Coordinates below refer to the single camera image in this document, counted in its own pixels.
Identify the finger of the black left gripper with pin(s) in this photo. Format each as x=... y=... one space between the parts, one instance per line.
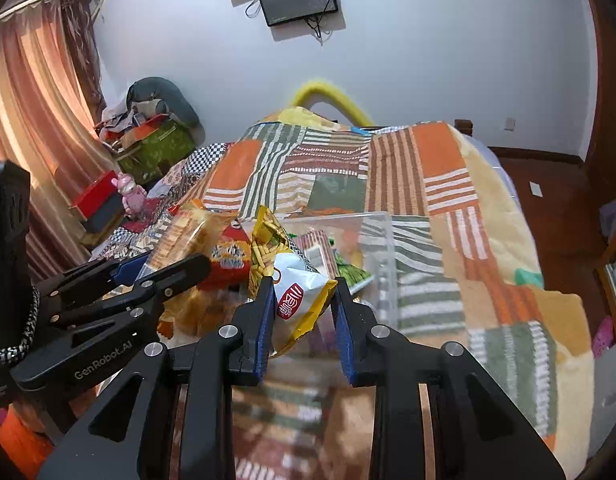
x=91 y=281
x=159 y=287

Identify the green patterned storage box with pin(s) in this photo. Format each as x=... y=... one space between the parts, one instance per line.
x=151 y=158

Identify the patchwork striped bed blanket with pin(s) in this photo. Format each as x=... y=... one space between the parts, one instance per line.
x=421 y=209

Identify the pink wafer pack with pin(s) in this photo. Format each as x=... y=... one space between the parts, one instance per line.
x=316 y=246

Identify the pink plush toy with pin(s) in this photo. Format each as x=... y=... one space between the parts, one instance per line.
x=133 y=194

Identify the red cartoon snack bag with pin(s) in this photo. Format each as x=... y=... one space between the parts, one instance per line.
x=230 y=259

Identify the striped orange curtain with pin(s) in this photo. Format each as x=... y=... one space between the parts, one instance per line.
x=46 y=127

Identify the green snack packet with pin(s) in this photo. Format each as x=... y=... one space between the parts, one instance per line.
x=349 y=265

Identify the grey pillow on pile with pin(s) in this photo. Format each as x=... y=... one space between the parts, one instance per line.
x=151 y=89

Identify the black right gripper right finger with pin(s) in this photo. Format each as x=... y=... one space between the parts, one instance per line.
x=478 y=432

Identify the clear plastic storage bin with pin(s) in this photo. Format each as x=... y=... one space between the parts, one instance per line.
x=338 y=279

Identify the white wall socket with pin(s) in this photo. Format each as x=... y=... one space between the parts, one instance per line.
x=510 y=124

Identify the red gift box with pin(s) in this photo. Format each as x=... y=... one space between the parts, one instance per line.
x=99 y=204

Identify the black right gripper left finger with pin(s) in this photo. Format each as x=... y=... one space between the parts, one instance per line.
x=127 y=433

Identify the yellow white snack bag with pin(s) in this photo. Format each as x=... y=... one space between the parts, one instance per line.
x=302 y=293

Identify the orange cracker pack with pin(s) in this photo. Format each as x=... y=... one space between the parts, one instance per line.
x=193 y=230

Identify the brown wooden door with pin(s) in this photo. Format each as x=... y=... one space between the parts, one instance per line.
x=600 y=164

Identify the clear bag of puffed snacks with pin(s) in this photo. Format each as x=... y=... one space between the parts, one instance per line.
x=196 y=312

